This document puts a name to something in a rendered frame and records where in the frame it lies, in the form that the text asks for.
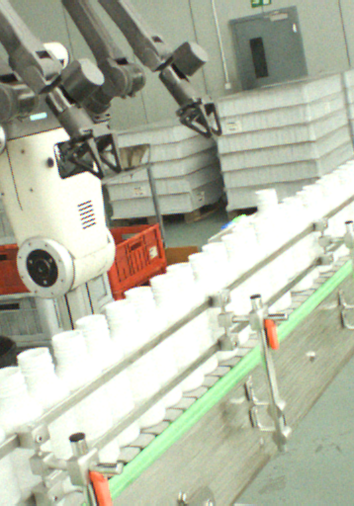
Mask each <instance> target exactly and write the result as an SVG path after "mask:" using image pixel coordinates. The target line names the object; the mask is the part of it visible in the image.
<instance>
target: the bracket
mask: <svg viewBox="0 0 354 506"><path fill-rule="evenodd" d="M311 223H313V225H314V231H313V232H320V237H318V238H317V242H318V246H319V247H323V249H324V253H320V254H319V255H317V258H318V257H319V262H320V265H319V267H320V266H331V265H332V264H333V262H334V257H333V252H327V247H330V246H331V245H332V244H337V242H344V245H346V248H347V249H349V251H350V257H351V264H352V271H353V277H354V220H352V219H350V220H345V221H344V225H345V231H347V232H346V233H344V234H343V236H336V237H331V234H328V235H325V233H324V232H325V231H326V230H327V229H328V228H329V225H328V218H316V219H315V220H313V221H312V222H311ZM209 296H210V297H211V298H212V304H213V305H212V306H211V308H219V307H220V308H221V312H220V313H219V314H218V315H217V319H218V324H219V327H224V329H225V333H223V334H222V335H220V337H219V338H218V339H217V341H220V346H221V348H220V349H219V351H234V350H235V349H236V348H237V347H238V346H239V340H238V334H237V332H236V333H230V331H229V327H232V326H233V325H234V324H236V323H250V328H251V330H252V331H256V334H257V341H258V346H259V351H260V357H261V363H262V368H263V374H265V379H266V384H267V390H268V395H269V400H258V399H257V398H256V397H255V395H254V389H253V383H252V379H250V380H249V381H248V382H247V383H246V384H245V385H246V390H247V395H248V401H250V400H252V402H253V403H254V404H255V405H254V406H253V407H252V408H251V409H250V412H251V417H252V422H253V428H256V427H257V428H258V430H259V431H260V432H268V433H273V435H272V439H273V441H274V443H275V444H277V445H278V450H279V452H285V451H287V450H288V449H289V448H288V443H287V442H288V441H289V440H290V438H291V437H292V430H291V428H290V427H289V426H288V425H287V421H286V416H285V412H286V410H287V402H286V401H285V400H284V399H283V398H281V397H279V392H278V386H277V382H276V375H275V370H274V365H273V358H272V353H271V349H272V350H277V349H278V340H277V332H276V322H286V321H289V313H288V312H283V313H269V309H268V306H267V305H263V302H262V294H253V295H251V296H250V301H251V307H252V309H251V310H250V311H249V312H248V314H235V312H234V311H233V310H231V311H226V309H225V307H226V306H228V305H229V304H230V303H231V296H230V290H215V291H213V292H212V293H210V294H209ZM338 298H339V305H340V306H341V305H342V306H343V307H344V308H345V309H354V305H346V304H345V303H344V299H343V291H342V289H340V290H339V291H338ZM341 317H342V324H343V327H346V328H347V329H348V330H354V327H351V326H350V325H348V323H347V318H346V317H347V314H346V313H345V310H343V311H342V312H341ZM270 346H271V347H270ZM256 405H258V406H268V409H266V411H267V414H269V415H270V416H271V417H272V418H273V423H274V427H264V428H263V426H262V425H261V424H260V422H259V417H258V410H257V406H256ZM15 434H18V435H19V439H20V443H21V446H20V447H19V448H18V449H22V450H35V452H36V453H35V454H34V455H33V456H32V457H30V464H31V468H32V472H33V474H34V475H38V476H41V477H42V481H41V482H40V483H39V484H37V485H36V486H35V487H34V488H33V489H31V490H30V492H31V493H34V496H35V500H36V504H35V505H34V506H55V505H56V504H57V503H58V502H59V501H61V500H62V499H63V498H64V497H65V493H64V489H63V485H62V481H61V480H54V479H48V476H49V475H50V474H51V473H54V472H55V471H56V470H60V471H68V475H69V479H70V483H71V485H73V486H81V487H82V491H83V496H84V501H85V505H86V506H112V498H111V493H110V487H109V482H108V474H113V475H120V474H122V472H124V471H123V466H122V464H117V463H103V462H100V460H99V454H98V450H97V448H95V447H88V445H87V441H86V434H85V433H75V434H72V435H71V436H69V438H68V440H69V442H70V446H71V450H72V454H73V455H72V456H70V457H69V458H68V459H57V458H56V456H55V455H54V452H48V451H42V449H41V446H42V445H44V444H45V443H46V442H47V441H49V440H50V434H49V430H48V427H47V423H46V422H44V421H29V422H27V423H26V424H24V425H23V426H21V427H20V428H19V429H17V430H16V431H15Z"/></svg>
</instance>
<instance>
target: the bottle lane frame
mask: <svg viewBox="0 0 354 506"><path fill-rule="evenodd" d="M340 289H342V291H343V299H344V303H345V304H346V305H354V277H353V271H352V264H351V259H350V260H349V261H347V262H346V264H344V265H343V266H342V267H341V268H340V269H339V270H338V271H337V272H336V273H334V275H333V276H331V277H330V278H328V280H327V281H326V283H325V284H324V285H321V287H320V288H318V289H317V290H316V291H314V293H313V294H312V295H310V296H309V298H307V299H306V301H305V302H304V303H302V305H300V306H299V307H298V308H297V309H294V311H293V312H292V313H291V314H290V315H289V321H286V322H283V323H280V324H278V325H277V327H276V332H277V340H278V349H277V350H272V349H271V353H272V358H273V365H274V370H275V375H276V382H277V386H278V392H279V397H281V398H283V399H284V400H285V401H286V402H287V410H286V412H285V416H286V421H287V425H288V426H289V427H290V428H291V430H292V432H293V431H295V430H296V428H297V427H298V426H299V425H300V423H301V422H302V421H303V420H304V418H305V417H306V416H307V414H308V413H309V412H310V409H311V408H312V407H314V406H315V404H316V403H317V402H318V401H319V399H320V398H321V397H322V396H323V394H324V393H325V392H326V391H327V388H328V387H329V386H330V385H331V383H332V382H334V381H335V380H336V378H337V377H338V376H339V374H340V373H341V372H342V371H343V369H344V367H345V366H346V365H347V363H348V362H349V361H350V360H351V358H352V357H353V356H354V330H348V329H347V328H346V327H343V324H342V317H341V312H342V311H343V310H345V313H346V314H347V317H346V318H347V323H348V325H350V326H351V327H354V309H345V308H344V307H343V306H342V305H341V306H340V305H339V298H338V291H339V290H340ZM249 380H252V383H253V389H254V395H255V397H256V398H257V399H258V400H269V395H268V390H267V384H266V379H265V374H263V368H262V363H261V357H260V351H259V346H258V345H257V346H255V347H254V348H253V349H250V352H249V353H248V354H247V355H246V356H245V358H241V359H240V361H239V362H238V363H237V364H236V365H235V366H234V367H232V368H230V370H229V371H228V372H227V373H226V374H225V375H223V376H222V378H219V381H217V382H216V383H215V384H214V385H213V386H212V387H208V391H207V392H205V393H203V394H202V395H201V396H200V398H198V399H196V402H195V403H194V404H193V405H191V406H190V407H189V408H188V409H185V410H182V412H183V413H182V414H181V415H180V416H178V417H177V418H176V419H175V420H174V422H170V423H169V425H170V426H169V427H168V428H165V429H164V430H163V431H162V432H161V433H160V434H158V435H154V436H155V439H154V440H152V441H151V442H150V443H149V444H148V445H147V446H145V447H144V448H139V453H138V454H137V455H136V456H135V457H134V458H133V459H132V460H131V461H130V462H128V463H123V465H124V466H123V471H124V472H122V474H120V475H113V476H112V477H108V482H109V487H110V493H111V498H112V506H184V505H185V504H186V503H187V502H189V500H190V499H191V498H192V497H193V496H194V494H195V493H196V492H197V491H198V490H199V489H200V488H201V487H202V485H206V486H207V487H208V488H209V489H211V490H212V491H213V492H214V495H215V499H216V504H217V506H233V505H235V503H236V502H237V501H238V500H239V498H240V497H241V496H242V495H243V493H244V492H245V491H246V488H247V487H248V486H249V485H250V483H251V482H252V481H253V480H254V479H255V478H256V477H257V476H258V475H259V473H260V472H261V471H262V470H263V468H264V467H265V466H266V465H267V463H268V462H270V461H271V458H272V457H273V456H275V455H276V453H277V452H278V451H279V450H278V445H277V444H275V443H274V441H273V439H272V435H273V433H268V432H260V431H259V430H258V428H257V427H256V428H253V422H252V417H251V412H250V409H251V408H252V407H253V406H254V405H255V404H254V403H253V402H252V400H250V401H248V395H247V390H246V385H245V384H246V383H247V382H248V381H249ZM256 406H257V410H258V417H259V422H260V424H261V425H262V426H263V428H264V427H274V423H273V418H272V417H271V416H270V415H269V414H267V411H266V409H268V406H258V405H256Z"/></svg>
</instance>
